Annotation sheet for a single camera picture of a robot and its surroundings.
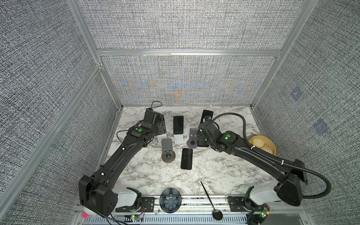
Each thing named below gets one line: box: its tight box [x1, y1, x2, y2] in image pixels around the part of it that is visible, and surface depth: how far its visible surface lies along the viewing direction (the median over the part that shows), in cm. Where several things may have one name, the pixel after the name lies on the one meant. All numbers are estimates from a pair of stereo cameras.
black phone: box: [200, 109, 214, 124], surface depth 94 cm
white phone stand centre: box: [173, 134, 184, 144], surface depth 99 cm
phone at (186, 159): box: [180, 148, 193, 171], surface depth 92 cm
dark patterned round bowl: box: [159, 187, 182, 214], surface depth 75 cm
